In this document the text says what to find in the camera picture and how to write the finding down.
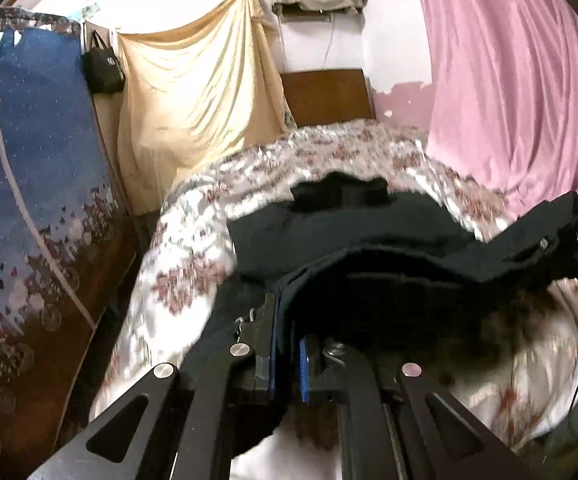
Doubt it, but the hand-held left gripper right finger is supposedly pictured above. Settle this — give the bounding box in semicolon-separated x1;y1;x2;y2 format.
296;337;536;480

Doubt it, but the black jacket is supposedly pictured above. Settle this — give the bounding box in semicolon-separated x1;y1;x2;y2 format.
179;171;578;461

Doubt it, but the pink curtain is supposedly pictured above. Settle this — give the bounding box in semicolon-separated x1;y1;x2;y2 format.
408;0;578;232

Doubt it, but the blue printed fabric wardrobe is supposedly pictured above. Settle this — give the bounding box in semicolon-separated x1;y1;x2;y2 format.
0;5;140;461

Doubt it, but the brown wooden door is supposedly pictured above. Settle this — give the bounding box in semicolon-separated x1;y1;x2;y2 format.
81;22;130;213

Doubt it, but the wooden headboard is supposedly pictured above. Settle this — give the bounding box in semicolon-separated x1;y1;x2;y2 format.
280;67;376;129

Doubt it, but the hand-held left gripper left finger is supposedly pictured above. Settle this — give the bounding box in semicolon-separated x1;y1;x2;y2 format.
29;292;280;480

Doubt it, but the black handbag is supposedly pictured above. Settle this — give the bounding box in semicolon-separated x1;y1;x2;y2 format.
83;30;126;95

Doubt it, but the floral satin bed blanket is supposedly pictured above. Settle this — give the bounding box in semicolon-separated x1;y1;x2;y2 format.
89;120;578;480

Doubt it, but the thin white cable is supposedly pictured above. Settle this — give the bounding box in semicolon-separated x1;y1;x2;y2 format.
321;12;338;71

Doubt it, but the yellow hanging cloth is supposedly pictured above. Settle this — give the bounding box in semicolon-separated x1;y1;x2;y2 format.
116;0;294;217

